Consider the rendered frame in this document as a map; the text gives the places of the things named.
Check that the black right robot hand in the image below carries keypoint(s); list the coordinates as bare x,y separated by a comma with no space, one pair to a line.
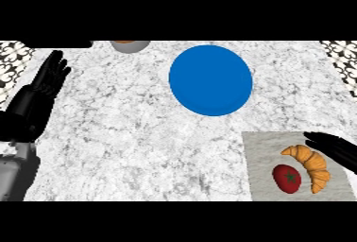
336,147

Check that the grey bowl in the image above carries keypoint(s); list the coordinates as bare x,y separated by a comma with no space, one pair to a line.
130,46

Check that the black appliance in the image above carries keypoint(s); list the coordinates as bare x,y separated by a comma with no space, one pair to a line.
56,44

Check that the red tomato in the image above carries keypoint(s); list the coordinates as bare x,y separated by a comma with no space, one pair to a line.
286,179

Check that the golden croissant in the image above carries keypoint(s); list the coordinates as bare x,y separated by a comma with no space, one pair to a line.
313,165

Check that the blue plate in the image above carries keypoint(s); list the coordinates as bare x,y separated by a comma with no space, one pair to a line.
210,80

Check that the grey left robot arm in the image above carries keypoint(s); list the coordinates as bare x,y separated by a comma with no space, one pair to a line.
13,176

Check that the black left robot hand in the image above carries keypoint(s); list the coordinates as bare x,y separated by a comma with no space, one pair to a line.
33,97

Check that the grey placemat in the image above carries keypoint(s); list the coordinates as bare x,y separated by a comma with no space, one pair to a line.
264,151

